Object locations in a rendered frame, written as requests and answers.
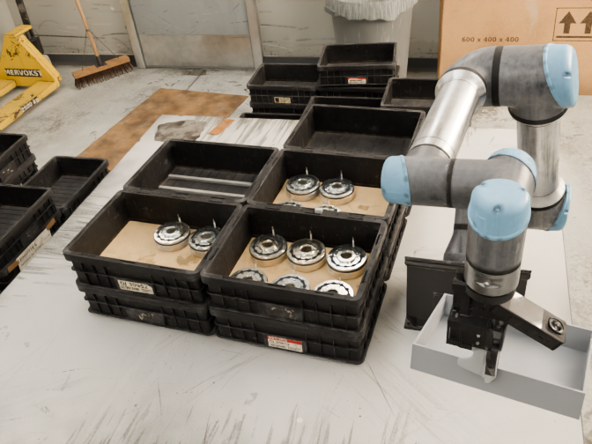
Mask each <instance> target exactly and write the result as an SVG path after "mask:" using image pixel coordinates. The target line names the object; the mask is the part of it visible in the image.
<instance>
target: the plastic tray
mask: <svg viewBox="0 0 592 444"><path fill-rule="evenodd" d="M452 304H453V295H450V294H446V293H444V295H443V296H442V298H441V300H440V302H439V303H438V305H437V307H436V308H435V309H434V310H433V312H432V314H431V316H430V317H429V319H428V320H427V322H426V323H425V326H424V327H423V329H422V330H421V331H420V332H419V334H418V336H417V338H416V339H415V341H414V342H413V344H412V352H411V369H414V370H417V371H420V372H423V373H426V374H431V375H434V376H437V377H440V378H443V379H446V380H449V381H454V382H457V383H460V384H462V385H466V386H469V387H472V388H474V389H480V390H483V391H486V392H489V393H492V394H494V395H498V396H503V397H505V398H509V399H512V400H515V401H517V402H521V403H525V404H528V405H532V406H535V407H537V408H540V409H544V410H547V411H552V412H555V413H558V414H560V415H564V416H567V417H569V418H575V419H578V420H579V419H580V415H581V409H582V405H583V402H584V398H585V394H586V388H587V383H588V371H589V366H590V360H591V353H592V329H586V328H583V327H579V326H575V325H572V324H568V323H567V324H566V342H565V343H564V344H562V345H561V346H560V347H559V348H557V349H556V350H554V351H552V350H550V349H549V348H547V347H545V346H544V345H542V344H540V343H538V342H537V341H536V340H534V339H532V338H531V337H528V336H527V335H525V334H523V333H522V332H520V331H519V330H518V329H515V328H514V327H512V326H510V325H509V324H508V325H507V332H506V335H505V339H504V344H503V347H502V351H501V352H500V357H499V365H498V366H497V372H496V378H495V379H494V380H493V381H491V382H490V383H486V382H485V379H484V378H483V377H482V376H481V375H479V374H475V373H473V372H471V371H469V370H467V369H465V368H462V367H460V366H459V365H458V363H457V360H458V359H459V358H461V357H469V356H472V355H473V351H470V350H466V349H463V348H459V347H458V346H455V345H452V344H446V339H447V325H448V317H449V314H450V309H451V307H452Z"/></svg>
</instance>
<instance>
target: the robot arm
mask: <svg viewBox="0 0 592 444"><path fill-rule="evenodd" d="M578 93H579V69H578V59H577V55H576V51H575V49H574V48H573V47H572V46H570V45H567V44H554V43H547V44H541V45H515V46H490V47H485V48H480V49H477V50H474V51H472V52H470V53H468V54H467V55H465V56H463V57H461V58H460V59H458V60H457V61H455V62H454V63H453V64H451V65H450V66H449V67H448V68H447V69H446V70H445V71H444V72H443V74H442V75H441V77H440V79H439V81H438V83H437V85H436V87H435V100H434V102H433V104H432V106H431V108H430V110H429V112H428V114H427V116H426V118H425V120H424V122H423V124H422V126H421V128H420V130H419V132H418V134H417V136H416V138H415V140H414V142H413V144H412V146H411V148H410V150H409V152H408V153H407V155H406V156H403V155H400V156H391V157H388V158H387V159H386V160H385V162H384V165H383V168H382V171H381V192H382V195H383V197H384V199H385V200H386V201H387V202H389V203H392V204H406V205H407V206H411V205H419V206H432V207H443V208H454V209H455V221H454V230H453V234H452V237H451V239H450V241H449V243H448V246H447V248H446V250H445V252H444V255H443V261H454V262H465V264H464V269H462V268H457V270H456V273H455V278H454V280H453V283H452V291H454V295H453V304H452V307H451V309H450V314H449V317H448V325H447V339H446V344H452V345H455V346H458V347H459V348H463V349H466V350H470V351H472V352H473V355H472V356H469V357H461V358H459V359H458V360H457V363H458V365H459V366H460V367H462V368H465V369H467V370H469V371H471V372H473V373H475V374H479V375H481V376H482V377H483V378H484V379H485V382H486V383H490V382H491V381H493V380H494V379H495V378H496V372H497V366H498V365H499V361H500V352H501V351H502V347H503V344H504V339H505V335H506V332H507V325H508V324H509V325H510V326H512V327H514V328H515V329H518V330H519V331H520V332H522V333H523V334H525V335H527V336H528V337H531V338H532V339H534V340H536V341H537V342H538V343H540V344H542V345H544V346H545V347H547V348H549V349H550V350H552V351H554V350H556V349H557V348H559V347H560V346H561V345H562V344H564V343H565V342H566V322H565V321H563V320H562V319H560V318H558V317H557V316H556V315H554V314H552V313H550V312H549V311H547V310H545V309H544V308H542V307H540V306H538V305H537V304H536V303H534V302H532V301H531V300H528V299H527V298H525V297H523V296H522V295H520V294H519V293H518V292H516V287H517V285H518V283H519V278H520V273H521V266H522V255H523V250H524V243H525V239H526V233H527V229H534V230H544V231H546V232H549V231H560V230H562V229H563V228H564V227H565V225H566V221H567V217H568V212H569V208H570V203H571V196H572V186H571V185H570V184H567V183H565V182H564V180H563V178H562V177H561V176H560V175H559V140H560V118H562V117H563V116H564V115H565V114H566V112H567V110H568V108H570V107H574V106H575V105H576V103H577V100H578ZM481 107H507V109H508V113H509V114H510V116H511V117H512V118H513V119H514V120H516V136H517V149H516V148H503V149H500V150H498V151H496V152H494V153H493V154H492V155H491V156H490V157H489V158H488V159H457V158H456V157H457V154H458V152H459V150H460V148H461V145H462V143H463V139H464V137H465V135H466V132H467V130H468V127H469V126H470V122H471V119H472V117H473V115H474V114H475V113H476V112H477V111H478V110H479V109H480V108H481ZM453 310H455V311H453ZM452 312H453V313H452ZM449 328H450V330H449Z"/></svg>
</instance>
